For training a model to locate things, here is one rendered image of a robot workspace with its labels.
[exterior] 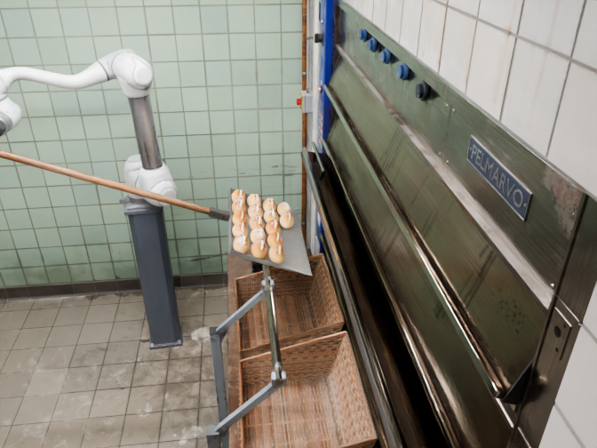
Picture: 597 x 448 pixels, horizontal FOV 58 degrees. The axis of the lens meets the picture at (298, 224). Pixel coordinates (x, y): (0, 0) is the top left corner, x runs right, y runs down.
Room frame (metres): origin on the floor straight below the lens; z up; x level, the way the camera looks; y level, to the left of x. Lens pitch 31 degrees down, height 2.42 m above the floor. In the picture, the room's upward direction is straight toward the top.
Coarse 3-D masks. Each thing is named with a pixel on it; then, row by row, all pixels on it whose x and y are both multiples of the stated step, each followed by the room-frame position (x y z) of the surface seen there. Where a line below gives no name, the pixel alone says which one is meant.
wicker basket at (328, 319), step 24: (312, 264) 2.34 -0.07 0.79; (240, 288) 2.29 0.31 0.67; (312, 288) 2.32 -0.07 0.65; (264, 312) 2.19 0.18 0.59; (288, 312) 2.19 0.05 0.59; (312, 312) 2.19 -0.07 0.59; (336, 312) 1.92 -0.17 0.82; (240, 336) 1.86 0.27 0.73; (264, 336) 2.01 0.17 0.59; (288, 336) 1.79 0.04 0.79; (312, 336) 1.80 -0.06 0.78
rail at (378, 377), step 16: (320, 192) 1.91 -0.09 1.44; (336, 240) 1.56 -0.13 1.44; (336, 256) 1.47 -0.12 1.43; (352, 288) 1.29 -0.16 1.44; (352, 304) 1.22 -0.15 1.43; (368, 336) 1.08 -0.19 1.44; (368, 352) 1.02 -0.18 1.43; (384, 384) 0.91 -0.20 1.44; (384, 400) 0.86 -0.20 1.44; (400, 432) 0.78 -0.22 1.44
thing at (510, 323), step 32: (352, 96) 2.02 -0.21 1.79; (352, 128) 1.84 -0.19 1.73; (384, 128) 1.59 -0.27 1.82; (384, 160) 1.49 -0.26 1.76; (416, 160) 1.30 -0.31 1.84; (384, 192) 1.34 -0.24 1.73; (416, 192) 1.22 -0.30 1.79; (448, 192) 1.09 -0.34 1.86; (416, 224) 1.14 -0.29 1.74; (448, 224) 1.02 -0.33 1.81; (416, 256) 1.03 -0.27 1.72; (448, 256) 0.96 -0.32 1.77; (480, 256) 0.87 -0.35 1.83; (448, 288) 0.90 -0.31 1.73; (480, 288) 0.82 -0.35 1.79; (512, 288) 0.75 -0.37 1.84; (480, 320) 0.77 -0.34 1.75; (512, 320) 0.71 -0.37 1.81; (544, 320) 0.65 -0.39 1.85; (480, 352) 0.71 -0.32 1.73; (512, 352) 0.67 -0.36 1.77; (512, 384) 0.63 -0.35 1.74
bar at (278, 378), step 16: (272, 288) 1.64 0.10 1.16; (272, 304) 1.54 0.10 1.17; (272, 320) 1.45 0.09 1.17; (224, 336) 1.65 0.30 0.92; (272, 336) 1.37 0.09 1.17; (272, 352) 1.30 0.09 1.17; (224, 384) 1.63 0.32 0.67; (272, 384) 1.18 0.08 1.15; (224, 400) 1.63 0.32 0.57; (256, 400) 1.18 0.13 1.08; (224, 416) 1.63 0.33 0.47; (240, 416) 1.17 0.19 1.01; (208, 432) 1.16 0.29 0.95; (224, 432) 1.17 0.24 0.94
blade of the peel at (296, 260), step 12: (228, 192) 2.29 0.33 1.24; (228, 204) 2.17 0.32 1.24; (276, 204) 2.33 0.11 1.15; (228, 228) 1.96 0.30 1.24; (264, 228) 2.07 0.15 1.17; (288, 228) 2.14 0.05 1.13; (300, 228) 2.18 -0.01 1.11; (228, 240) 1.87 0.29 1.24; (288, 240) 2.03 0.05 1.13; (300, 240) 2.07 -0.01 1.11; (228, 252) 1.78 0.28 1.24; (240, 252) 1.77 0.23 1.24; (288, 252) 1.93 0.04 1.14; (300, 252) 1.96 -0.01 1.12; (276, 264) 1.79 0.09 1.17; (288, 264) 1.83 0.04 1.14; (300, 264) 1.87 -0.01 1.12
